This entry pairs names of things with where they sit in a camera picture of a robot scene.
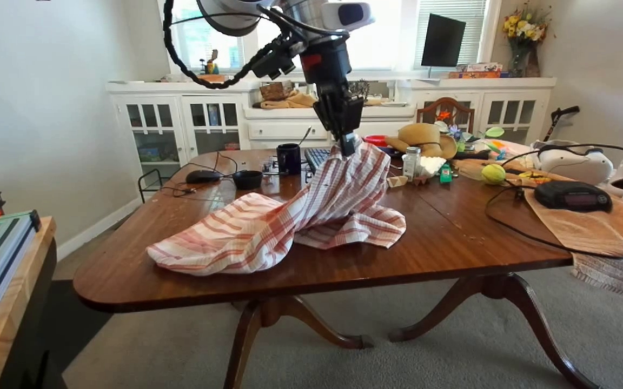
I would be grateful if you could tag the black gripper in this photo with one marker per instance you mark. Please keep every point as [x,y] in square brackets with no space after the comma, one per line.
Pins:
[325,65]

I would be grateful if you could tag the yellow flower bouquet vase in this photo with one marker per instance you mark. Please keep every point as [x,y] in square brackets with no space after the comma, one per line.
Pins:
[523,43]

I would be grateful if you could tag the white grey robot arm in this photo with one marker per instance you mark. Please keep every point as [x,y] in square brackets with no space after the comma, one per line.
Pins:
[319,13]

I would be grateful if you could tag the red white striped towel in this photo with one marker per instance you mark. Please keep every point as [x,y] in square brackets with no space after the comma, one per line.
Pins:
[254,229]

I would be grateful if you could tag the white cloth bundle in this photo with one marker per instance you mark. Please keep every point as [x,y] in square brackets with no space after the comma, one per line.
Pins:
[575,165]

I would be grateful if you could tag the small green toy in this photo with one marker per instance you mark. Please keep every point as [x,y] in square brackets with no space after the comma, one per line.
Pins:
[446,175]

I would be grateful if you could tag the wooden dining table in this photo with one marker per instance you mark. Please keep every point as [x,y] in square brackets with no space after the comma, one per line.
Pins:
[124,272]

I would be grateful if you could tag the black monitor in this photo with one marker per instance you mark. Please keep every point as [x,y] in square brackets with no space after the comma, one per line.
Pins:
[442,40]

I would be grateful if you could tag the straw hat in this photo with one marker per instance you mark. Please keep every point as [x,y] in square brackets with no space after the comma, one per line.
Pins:
[422,137]

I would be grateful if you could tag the wooden chair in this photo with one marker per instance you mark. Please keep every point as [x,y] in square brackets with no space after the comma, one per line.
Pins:
[445,109]

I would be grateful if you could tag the striped woven rug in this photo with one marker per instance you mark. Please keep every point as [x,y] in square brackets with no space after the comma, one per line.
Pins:
[617,276]

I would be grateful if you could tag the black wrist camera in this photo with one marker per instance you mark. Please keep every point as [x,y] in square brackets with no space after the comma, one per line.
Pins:
[276,60]

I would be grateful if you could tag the small black bowl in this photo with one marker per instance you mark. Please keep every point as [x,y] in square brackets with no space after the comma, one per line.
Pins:
[248,180]

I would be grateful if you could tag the red bowl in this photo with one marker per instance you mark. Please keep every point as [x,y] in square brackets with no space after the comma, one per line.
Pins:
[377,139]

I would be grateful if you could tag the clear glass jar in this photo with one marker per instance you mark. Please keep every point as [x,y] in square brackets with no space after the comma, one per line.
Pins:
[272,178]

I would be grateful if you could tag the black metal chair frame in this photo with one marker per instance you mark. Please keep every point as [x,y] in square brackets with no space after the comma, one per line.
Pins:
[150,175]

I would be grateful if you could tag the grey aluminium rail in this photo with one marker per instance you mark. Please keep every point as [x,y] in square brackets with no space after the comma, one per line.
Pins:
[0,266]

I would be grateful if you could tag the yellow-green ball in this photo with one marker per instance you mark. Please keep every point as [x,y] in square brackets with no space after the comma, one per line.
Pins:
[495,174]

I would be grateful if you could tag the black tabletop device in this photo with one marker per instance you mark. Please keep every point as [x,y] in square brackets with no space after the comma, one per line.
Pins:
[572,194]

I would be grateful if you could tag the wooden workbench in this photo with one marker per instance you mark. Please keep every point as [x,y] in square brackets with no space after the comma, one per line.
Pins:
[9,338]

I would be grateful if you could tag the stack of books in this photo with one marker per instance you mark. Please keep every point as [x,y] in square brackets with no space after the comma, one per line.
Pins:
[477,70]

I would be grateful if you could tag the white built-in cabinet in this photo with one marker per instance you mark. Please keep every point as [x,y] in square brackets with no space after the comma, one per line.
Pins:
[160,131]

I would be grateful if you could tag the black mug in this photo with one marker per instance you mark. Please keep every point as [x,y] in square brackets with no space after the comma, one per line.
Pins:
[288,160]

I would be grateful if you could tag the black computer mouse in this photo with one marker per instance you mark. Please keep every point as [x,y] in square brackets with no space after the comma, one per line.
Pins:
[205,175]

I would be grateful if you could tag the tan placemat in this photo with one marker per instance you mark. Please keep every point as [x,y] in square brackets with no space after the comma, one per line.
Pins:
[599,229]

